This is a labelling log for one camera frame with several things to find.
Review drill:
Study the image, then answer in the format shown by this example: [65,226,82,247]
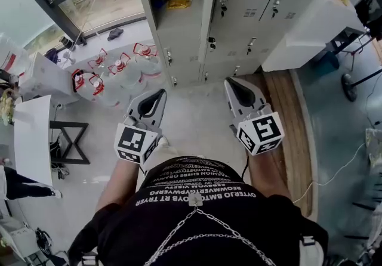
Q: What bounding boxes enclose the clear plastic bag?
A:
[0,32,31,77]

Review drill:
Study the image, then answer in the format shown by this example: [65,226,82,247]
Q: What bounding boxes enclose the white flowers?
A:
[0,88,17,127]

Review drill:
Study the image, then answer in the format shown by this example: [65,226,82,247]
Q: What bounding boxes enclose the person's white shoe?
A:
[156,135,178,157]

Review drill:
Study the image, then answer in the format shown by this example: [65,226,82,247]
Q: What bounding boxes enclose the blue bin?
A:
[310,50,341,73]

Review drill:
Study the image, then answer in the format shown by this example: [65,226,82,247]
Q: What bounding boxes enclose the person's right forearm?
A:
[247,146,292,200]

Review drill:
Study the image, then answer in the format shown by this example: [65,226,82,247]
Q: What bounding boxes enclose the black window frame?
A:
[5,0,147,48]

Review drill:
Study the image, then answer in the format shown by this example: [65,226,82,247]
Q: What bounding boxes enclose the white box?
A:
[18,51,76,102]

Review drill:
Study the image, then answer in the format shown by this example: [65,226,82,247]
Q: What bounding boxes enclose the pale plastic bag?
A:
[364,127,382,171]

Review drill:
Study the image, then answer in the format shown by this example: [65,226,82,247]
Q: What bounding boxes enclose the person's black printed shirt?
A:
[67,156,329,266]

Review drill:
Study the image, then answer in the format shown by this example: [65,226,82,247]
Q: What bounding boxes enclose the small black device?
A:
[58,35,74,50]

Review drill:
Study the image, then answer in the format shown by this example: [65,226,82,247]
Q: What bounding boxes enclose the yellow packet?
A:
[166,0,192,10]

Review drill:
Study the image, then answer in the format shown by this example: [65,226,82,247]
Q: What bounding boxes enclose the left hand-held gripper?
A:
[113,89,168,166]

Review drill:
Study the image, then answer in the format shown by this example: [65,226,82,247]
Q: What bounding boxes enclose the black chair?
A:
[354,0,382,42]

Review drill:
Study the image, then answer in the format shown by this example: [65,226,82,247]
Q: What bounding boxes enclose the black stand with wheel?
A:
[340,67,382,103]

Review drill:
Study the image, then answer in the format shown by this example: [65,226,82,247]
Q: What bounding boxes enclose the clear water jug red handle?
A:
[87,48,110,70]
[106,52,141,88]
[132,42,164,78]
[70,68,91,93]
[87,73,121,107]

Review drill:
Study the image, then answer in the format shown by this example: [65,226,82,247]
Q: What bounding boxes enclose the white covered table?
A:
[261,0,367,73]

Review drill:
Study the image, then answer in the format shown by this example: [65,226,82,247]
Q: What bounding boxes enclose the white harness strap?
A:
[79,251,100,266]
[297,234,325,266]

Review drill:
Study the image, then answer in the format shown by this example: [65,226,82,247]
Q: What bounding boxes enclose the wooden platform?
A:
[238,69,315,218]

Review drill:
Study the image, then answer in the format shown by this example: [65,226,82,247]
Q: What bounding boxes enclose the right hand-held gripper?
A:
[223,76,284,157]

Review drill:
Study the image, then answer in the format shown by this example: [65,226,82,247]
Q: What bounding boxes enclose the black bag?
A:
[34,227,54,256]

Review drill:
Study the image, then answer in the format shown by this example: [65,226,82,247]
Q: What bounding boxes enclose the dark cloth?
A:
[106,27,125,41]

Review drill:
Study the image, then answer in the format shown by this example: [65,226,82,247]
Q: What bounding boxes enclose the person's left forearm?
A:
[94,157,144,214]

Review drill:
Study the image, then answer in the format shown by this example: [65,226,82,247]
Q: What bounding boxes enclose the black table frame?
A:
[49,120,91,166]

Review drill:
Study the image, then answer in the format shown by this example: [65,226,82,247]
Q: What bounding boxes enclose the silver chain necklace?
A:
[143,193,277,266]

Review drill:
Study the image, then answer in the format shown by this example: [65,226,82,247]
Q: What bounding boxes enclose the black cable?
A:
[239,154,250,181]

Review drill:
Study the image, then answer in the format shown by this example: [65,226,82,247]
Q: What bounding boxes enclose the white cable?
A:
[292,141,366,205]

